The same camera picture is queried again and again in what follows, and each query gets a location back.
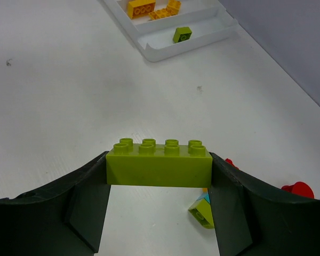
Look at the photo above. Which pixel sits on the green curved lego brick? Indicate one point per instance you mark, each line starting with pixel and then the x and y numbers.
pixel 201 211

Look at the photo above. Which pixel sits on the yellow lego plate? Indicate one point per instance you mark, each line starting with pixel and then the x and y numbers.
pixel 159 14

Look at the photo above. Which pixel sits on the red rounded lego brick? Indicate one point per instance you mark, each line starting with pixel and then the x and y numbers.
pixel 299 188

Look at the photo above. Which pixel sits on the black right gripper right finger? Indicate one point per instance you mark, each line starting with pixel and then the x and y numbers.
pixel 252 217

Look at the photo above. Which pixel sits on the red long lego brick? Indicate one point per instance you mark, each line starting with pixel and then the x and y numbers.
pixel 230 162

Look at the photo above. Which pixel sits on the yellow face lego cube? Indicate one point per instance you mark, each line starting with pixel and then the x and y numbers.
pixel 173 7

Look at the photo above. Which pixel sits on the green long lego brick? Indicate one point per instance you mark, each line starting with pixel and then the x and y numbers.
pixel 152 164

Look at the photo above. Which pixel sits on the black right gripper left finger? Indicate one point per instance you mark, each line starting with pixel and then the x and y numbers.
pixel 63 217

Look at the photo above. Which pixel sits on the small blue lego brick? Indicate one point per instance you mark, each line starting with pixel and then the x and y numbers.
pixel 205 196

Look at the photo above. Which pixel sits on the green square lego brick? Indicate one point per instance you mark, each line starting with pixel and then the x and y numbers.
pixel 182 34

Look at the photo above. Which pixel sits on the white divided sorting tray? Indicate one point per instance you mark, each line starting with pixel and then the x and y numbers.
pixel 208 20

